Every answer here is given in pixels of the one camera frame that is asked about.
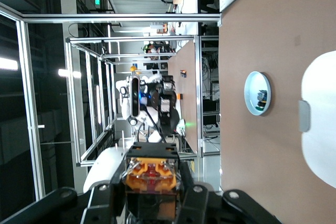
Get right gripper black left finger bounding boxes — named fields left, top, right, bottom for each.
left=0, top=155, right=129, bottom=224

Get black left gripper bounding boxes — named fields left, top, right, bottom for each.
left=149, top=75, right=182, bottom=137

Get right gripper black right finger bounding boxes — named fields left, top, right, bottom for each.
left=178, top=159, right=283, bottom=224

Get brown neighbouring work table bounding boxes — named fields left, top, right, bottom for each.
left=167, top=40, right=198, bottom=154

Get distant seated person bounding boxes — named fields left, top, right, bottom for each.
left=143, top=42, right=161, bottom=61

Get light blue round plate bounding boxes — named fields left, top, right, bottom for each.
left=243, top=71, right=271, bottom=116

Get small blue black component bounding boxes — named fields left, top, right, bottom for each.
left=255, top=89, right=268, bottom=111

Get ceiling light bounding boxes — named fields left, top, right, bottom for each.
left=0, top=57, right=19, bottom=71
left=57, top=68, right=82, bottom=79

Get white lunch box grey latches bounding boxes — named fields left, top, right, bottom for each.
left=298, top=50, right=336, bottom=189

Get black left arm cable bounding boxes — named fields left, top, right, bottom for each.
left=136, top=107, right=169, bottom=145

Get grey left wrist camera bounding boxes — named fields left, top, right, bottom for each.
left=129, top=75, right=141, bottom=118

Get aluminium profile cell frame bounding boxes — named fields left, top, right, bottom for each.
left=0, top=2, right=222, bottom=201
left=65, top=35, right=204, bottom=167

